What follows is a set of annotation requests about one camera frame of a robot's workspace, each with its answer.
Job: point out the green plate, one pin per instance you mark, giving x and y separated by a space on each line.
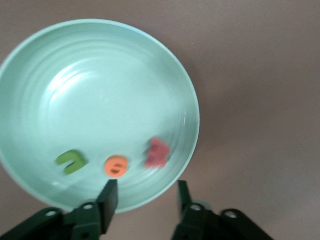
100 100

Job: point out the orange foam letter e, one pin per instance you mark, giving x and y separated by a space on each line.
110 166

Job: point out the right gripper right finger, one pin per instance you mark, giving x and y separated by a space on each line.
195 225

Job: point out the green foam letter u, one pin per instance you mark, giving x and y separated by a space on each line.
78 157

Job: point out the pink foam letter w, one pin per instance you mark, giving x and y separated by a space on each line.
157 155

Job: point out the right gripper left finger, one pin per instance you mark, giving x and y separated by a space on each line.
100 220

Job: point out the brown table cover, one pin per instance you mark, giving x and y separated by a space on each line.
250 75

